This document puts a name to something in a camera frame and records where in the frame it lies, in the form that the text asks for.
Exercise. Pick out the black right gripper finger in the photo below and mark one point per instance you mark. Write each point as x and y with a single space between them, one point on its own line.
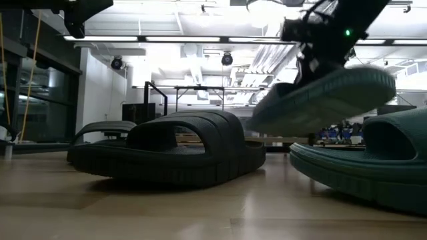
307 71

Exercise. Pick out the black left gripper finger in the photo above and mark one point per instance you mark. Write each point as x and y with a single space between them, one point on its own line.
95 5

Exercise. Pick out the green rubber slide sandal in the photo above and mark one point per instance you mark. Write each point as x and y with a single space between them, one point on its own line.
327 100
367 176

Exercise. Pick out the black rubber slide sandal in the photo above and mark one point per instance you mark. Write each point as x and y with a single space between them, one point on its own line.
166 166
103 126

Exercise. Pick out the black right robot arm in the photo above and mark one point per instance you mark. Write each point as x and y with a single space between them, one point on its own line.
360 16

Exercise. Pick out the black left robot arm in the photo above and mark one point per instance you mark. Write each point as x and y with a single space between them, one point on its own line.
33 3

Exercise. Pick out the black metal wood shelf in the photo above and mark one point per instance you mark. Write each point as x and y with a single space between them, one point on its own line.
146 96

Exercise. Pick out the ceiling light strip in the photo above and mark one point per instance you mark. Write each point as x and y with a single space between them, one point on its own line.
106 38

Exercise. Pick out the black ceiling spotlight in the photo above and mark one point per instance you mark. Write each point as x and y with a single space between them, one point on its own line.
116 63
227 59

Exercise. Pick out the black computer monitor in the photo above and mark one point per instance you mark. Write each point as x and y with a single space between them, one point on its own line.
138 113
397 110

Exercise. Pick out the white post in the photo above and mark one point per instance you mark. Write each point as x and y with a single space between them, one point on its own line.
8 151

